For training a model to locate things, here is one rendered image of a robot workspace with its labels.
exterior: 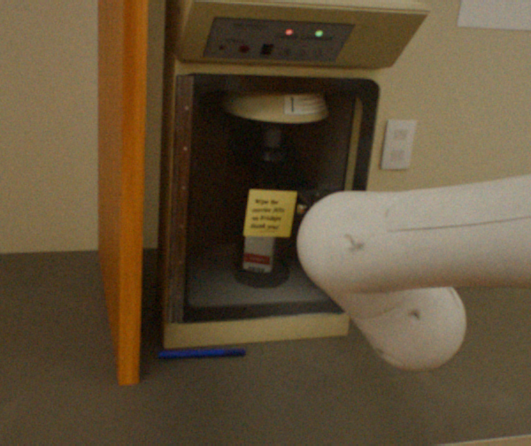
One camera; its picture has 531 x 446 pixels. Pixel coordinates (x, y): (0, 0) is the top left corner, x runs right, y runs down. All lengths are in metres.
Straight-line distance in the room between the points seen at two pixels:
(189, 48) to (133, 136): 0.14
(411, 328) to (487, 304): 0.75
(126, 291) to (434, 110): 0.91
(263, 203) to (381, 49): 0.29
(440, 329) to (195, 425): 0.42
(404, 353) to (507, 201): 0.25
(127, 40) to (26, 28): 0.54
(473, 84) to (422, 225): 1.12
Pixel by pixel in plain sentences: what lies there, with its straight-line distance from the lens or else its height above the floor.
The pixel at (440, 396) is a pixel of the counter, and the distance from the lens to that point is 1.21.
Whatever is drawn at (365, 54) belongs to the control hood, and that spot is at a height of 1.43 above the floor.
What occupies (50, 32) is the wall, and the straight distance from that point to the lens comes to 1.48.
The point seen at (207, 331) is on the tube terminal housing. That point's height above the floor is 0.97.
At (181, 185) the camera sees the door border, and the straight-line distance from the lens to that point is 1.10.
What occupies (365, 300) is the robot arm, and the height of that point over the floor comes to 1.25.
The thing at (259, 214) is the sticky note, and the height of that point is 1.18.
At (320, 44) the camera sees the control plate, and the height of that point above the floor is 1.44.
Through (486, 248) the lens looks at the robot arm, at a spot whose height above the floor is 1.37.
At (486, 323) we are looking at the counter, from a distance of 1.45.
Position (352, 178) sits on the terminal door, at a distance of 1.18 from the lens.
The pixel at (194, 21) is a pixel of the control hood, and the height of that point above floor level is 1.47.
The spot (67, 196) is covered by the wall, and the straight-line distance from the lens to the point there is 1.56.
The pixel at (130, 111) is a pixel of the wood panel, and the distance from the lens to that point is 0.98.
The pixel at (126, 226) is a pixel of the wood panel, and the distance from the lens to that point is 1.03.
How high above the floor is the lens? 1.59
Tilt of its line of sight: 22 degrees down
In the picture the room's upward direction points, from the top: 5 degrees clockwise
